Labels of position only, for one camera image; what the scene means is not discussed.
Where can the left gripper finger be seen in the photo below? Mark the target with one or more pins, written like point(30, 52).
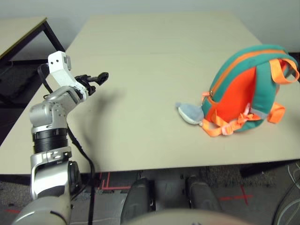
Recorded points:
point(102, 77)

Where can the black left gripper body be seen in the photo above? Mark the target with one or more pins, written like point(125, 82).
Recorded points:
point(86, 80)

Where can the green and orange backpack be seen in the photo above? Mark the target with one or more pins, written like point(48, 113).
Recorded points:
point(234, 103)

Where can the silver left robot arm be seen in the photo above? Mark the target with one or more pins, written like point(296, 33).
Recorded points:
point(47, 112)

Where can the black framed side table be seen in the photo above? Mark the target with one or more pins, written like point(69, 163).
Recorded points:
point(21, 30)

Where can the grey white plush shark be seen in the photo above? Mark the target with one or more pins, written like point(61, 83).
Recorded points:
point(189, 113)

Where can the grey left robot leg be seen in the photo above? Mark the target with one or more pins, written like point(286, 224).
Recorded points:
point(138, 199)

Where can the grey robot leg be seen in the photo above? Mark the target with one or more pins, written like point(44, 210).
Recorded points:
point(138, 199)
point(204, 194)

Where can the grey right robot leg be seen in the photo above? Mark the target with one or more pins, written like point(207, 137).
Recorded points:
point(204, 194)

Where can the grey robot torso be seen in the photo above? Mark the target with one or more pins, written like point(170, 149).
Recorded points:
point(187, 219)

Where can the black table foot bar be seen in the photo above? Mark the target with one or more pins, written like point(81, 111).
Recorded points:
point(262, 168)

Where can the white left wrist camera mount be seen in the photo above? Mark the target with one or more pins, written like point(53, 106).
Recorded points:
point(61, 72)

